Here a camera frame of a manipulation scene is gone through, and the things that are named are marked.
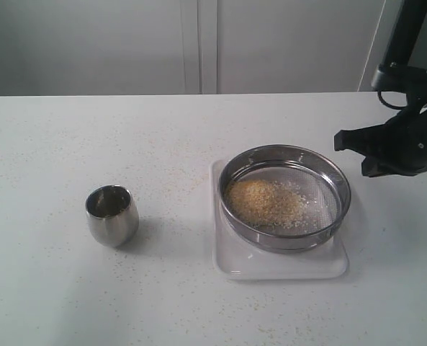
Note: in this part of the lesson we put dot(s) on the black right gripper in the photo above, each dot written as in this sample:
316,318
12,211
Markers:
397,147

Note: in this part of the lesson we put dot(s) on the round stainless steel sieve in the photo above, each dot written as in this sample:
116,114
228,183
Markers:
312,175

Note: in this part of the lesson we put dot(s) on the yellow and white grains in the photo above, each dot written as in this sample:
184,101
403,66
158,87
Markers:
259,202

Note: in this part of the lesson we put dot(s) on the stainless steel cup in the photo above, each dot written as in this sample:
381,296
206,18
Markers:
112,215

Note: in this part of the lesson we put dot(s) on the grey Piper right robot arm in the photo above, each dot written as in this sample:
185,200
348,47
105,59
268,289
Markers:
399,50

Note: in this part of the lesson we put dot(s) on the clear square glass tray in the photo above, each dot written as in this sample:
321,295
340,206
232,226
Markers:
237,259

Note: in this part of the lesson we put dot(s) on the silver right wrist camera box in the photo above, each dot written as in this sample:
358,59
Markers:
397,78

